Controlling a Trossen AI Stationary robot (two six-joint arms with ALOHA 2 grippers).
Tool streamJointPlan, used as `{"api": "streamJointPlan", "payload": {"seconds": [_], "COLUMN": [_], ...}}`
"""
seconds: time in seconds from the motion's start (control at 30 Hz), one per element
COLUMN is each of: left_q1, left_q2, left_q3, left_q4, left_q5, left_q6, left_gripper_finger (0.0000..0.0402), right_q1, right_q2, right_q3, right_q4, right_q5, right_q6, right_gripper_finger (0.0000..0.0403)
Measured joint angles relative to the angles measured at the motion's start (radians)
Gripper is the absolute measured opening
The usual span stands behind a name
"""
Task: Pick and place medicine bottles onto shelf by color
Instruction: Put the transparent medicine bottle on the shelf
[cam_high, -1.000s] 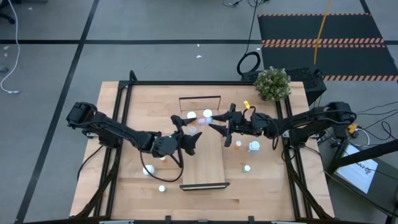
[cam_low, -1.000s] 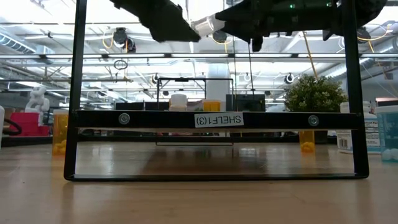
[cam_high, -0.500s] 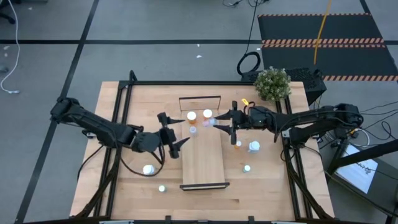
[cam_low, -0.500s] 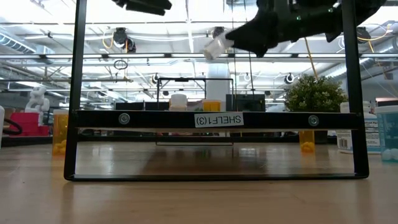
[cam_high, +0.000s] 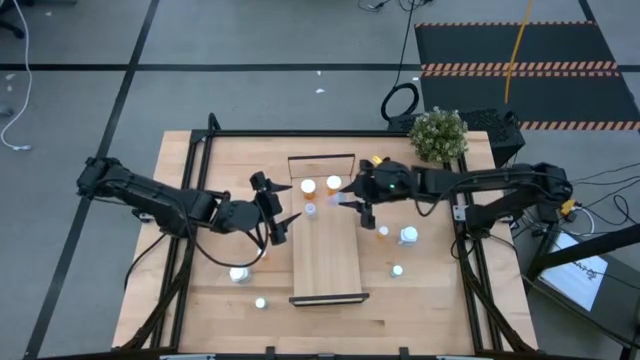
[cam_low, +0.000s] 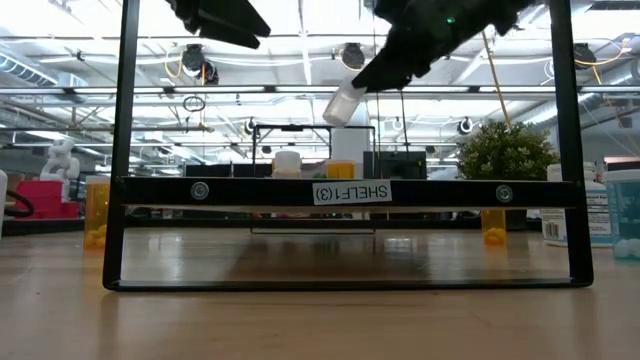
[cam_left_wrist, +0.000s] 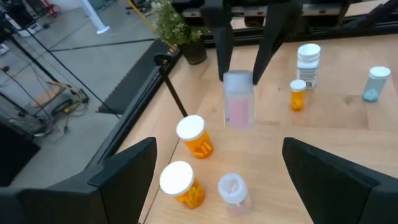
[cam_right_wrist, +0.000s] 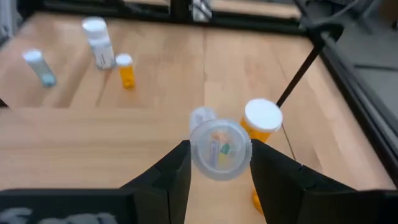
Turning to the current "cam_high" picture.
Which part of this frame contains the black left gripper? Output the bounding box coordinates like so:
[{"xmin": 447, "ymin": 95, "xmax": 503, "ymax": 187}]
[{"xmin": 219, "ymin": 171, "xmax": 303, "ymax": 247}]

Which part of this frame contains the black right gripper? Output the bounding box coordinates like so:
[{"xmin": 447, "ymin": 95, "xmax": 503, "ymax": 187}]
[{"xmin": 338, "ymin": 158, "xmax": 419, "ymax": 231}]

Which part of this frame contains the large white supplement bottle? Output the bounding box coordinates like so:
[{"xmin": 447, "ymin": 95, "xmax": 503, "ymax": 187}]
[
  {"xmin": 398, "ymin": 225, "xmax": 420, "ymax": 247},
  {"xmin": 228, "ymin": 264, "xmax": 252, "ymax": 285}
]

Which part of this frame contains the wooden tray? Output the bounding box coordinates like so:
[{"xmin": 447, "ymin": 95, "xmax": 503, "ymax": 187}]
[{"xmin": 287, "ymin": 153, "xmax": 371, "ymax": 307}]

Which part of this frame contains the green potted plant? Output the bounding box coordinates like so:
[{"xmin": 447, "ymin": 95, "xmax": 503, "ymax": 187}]
[{"xmin": 407, "ymin": 105, "xmax": 470, "ymax": 165}]

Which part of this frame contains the black hazard-striped floor mat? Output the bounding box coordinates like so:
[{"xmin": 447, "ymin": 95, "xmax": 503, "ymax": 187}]
[{"xmin": 413, "ymin": 20, "xmax": 640, "ymax": 132}]

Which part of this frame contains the monitor with white screen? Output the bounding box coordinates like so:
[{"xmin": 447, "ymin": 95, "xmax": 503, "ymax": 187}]
[{"xmin": 519, "ymin": 227, "xmax": 640, "ymax": 351}]

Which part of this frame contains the black stand beam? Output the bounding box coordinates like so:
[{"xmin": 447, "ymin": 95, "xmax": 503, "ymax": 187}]
[{"xmin": 524, "ymin": 223, "xmax": 640, "ymax": 281}]

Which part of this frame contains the black chair base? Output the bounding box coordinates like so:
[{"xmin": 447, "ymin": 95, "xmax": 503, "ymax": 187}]
[{"xmin": 0, "ymin": 0, "xmax": 27, "ymax": 40}]

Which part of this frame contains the black metal table frame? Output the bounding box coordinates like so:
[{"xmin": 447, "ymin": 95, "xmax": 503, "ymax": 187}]
[{"xmin": 113, "ymin": 112, "xmax": 540, "ymax": 360}]

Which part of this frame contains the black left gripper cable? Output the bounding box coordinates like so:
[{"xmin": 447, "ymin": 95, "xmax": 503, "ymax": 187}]
[{"xmin": 192, "ymin": 219, "xmax": 274, "ymax": 270}]

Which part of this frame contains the black coiled floor cable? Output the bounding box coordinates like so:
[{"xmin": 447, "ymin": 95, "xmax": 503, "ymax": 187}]
[{"xmin": 379, "ymin": 0, "xmax": 421, "ymax": 125}]

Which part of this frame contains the yellow hanging cable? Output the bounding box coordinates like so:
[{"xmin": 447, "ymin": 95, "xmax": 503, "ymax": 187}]
[{"xmin": 503, "ymin": 0, "xmax": 536, "ymax": 105}]

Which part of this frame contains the white floor cable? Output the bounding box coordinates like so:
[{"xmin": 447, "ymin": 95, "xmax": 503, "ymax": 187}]
[{"xmin": 0, "ymin": 0, "xmax": 34, "ymax": 151}]

